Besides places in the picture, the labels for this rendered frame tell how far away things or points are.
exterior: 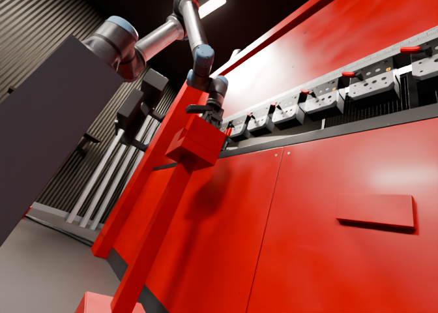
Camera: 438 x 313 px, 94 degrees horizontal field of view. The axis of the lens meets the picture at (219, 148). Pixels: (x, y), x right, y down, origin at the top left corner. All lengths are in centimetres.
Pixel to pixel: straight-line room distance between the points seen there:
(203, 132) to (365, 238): 60
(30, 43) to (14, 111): 370
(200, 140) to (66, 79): 45
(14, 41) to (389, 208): 440
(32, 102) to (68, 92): 9
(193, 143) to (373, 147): 57
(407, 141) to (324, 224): 30
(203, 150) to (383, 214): 57
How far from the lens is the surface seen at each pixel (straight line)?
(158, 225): 80
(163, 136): 228
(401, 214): 60
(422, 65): 102
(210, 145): 82
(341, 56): 128
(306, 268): 66
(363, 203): 62
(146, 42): 109
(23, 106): 72
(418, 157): 67
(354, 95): 103
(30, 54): 432
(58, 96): 73
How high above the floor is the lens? 38
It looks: 25 degrees up
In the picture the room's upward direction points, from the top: 21 degrees clockwise
